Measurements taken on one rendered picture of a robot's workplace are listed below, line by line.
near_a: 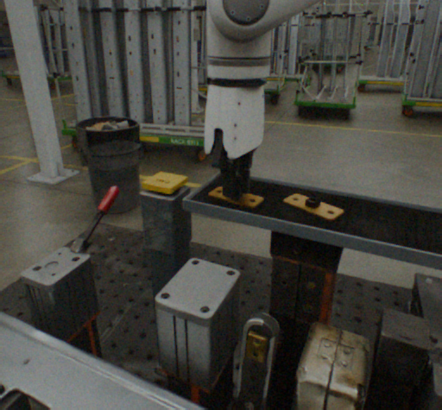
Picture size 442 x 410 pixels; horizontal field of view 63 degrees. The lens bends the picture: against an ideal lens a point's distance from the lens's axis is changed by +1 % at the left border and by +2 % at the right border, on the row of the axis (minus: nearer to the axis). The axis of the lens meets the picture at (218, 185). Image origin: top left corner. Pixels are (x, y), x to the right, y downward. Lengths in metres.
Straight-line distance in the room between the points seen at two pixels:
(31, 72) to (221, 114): 3.34
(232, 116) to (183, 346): 0.29
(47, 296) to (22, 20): 3.27
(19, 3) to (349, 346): 3.58
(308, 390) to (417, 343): 0.13
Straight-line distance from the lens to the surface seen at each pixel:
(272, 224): 0.50
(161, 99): 4.52
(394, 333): 0.47
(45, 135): 3.85
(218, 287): 0.46
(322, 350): 0.45
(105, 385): 0.53
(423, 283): 1.09
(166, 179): 0.64
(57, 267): 0.63
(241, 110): 0.48
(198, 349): 0.47
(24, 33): 3.74
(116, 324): 1.04
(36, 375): 0.57
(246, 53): 0.47
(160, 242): 0.67
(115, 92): 4.78
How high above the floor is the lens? 1.41
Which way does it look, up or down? 24 degrees down
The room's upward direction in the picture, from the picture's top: straight up
